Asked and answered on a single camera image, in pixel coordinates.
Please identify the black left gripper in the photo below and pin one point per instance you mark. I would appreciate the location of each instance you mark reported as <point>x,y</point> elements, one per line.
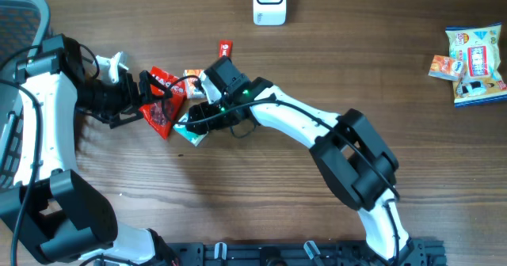
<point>131,100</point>

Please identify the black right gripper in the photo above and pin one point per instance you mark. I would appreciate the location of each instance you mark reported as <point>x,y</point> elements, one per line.
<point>203,126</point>

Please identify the teal Kleenex tissue pack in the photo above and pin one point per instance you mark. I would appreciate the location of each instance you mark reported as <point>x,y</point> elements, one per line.
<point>192,137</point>

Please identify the red coffee stick sachet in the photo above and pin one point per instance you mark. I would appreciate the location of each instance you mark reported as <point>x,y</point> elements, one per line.
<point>225,48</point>

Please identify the orange small carton box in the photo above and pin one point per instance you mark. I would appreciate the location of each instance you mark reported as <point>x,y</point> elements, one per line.
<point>446,68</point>

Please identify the yellow white snack bag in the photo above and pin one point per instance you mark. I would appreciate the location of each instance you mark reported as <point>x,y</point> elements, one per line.
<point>478,49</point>

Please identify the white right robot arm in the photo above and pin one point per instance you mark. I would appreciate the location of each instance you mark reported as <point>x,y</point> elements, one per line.
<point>354,161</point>

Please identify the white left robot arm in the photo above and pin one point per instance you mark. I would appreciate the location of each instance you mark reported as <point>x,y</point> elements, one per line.
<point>52,211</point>

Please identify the white barcode scanner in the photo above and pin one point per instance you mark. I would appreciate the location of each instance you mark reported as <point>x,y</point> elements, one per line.
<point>269,12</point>

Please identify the red Hacks candy bag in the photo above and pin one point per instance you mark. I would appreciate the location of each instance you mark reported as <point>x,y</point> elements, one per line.
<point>161,114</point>

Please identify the grey plastic shopping basket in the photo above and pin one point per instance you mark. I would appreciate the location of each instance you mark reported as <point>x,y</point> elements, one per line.
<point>24,23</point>

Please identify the black aluminium mounting rail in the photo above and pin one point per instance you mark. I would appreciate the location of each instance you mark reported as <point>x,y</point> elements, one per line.
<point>418,252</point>

